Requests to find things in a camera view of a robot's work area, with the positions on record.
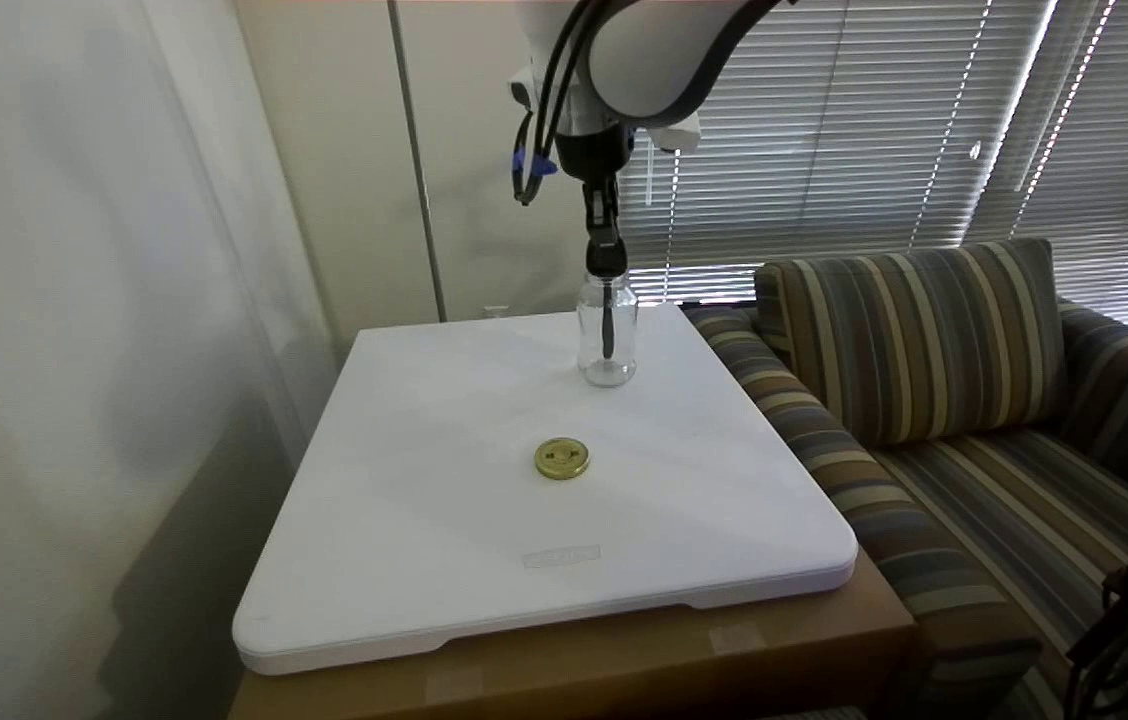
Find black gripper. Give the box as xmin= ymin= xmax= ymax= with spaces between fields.
xmin=574 ymin=171 xmax=631 ymax=281

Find clear glass jar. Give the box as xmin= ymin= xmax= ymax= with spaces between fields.
xmin=571 ymin=269 xmax=642 ymax=392

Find gold metal jar lid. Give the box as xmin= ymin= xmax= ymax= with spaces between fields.
xmin=533 ymin=431 xmax=595 ymax=489

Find thin metal pole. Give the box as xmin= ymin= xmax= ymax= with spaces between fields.
xmin=384 ymin=0 xmax=453 ymax=326

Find white board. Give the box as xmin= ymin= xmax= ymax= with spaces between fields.
xmin=226 ymin=307 xmax=864 ymax=682

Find white window blinds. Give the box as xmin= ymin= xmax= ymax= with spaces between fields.
xmin=609 ymin=0 xmax=1128 ymax=314

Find striped cushion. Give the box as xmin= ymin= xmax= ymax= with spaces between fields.
xmin=750 ymin=236 xmax=1070 ymax=454

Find brown cardboard box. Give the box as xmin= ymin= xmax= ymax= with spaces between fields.
xmin=224 ymin=547 xmax=924 ymax=720

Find striped sofa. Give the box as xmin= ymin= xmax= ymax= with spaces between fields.
xmin=681 ymin=295 xmax=1128 ymax=720

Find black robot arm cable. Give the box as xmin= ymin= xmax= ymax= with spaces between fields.
xmin=503 ymin=0 xmax=621 ymax=210

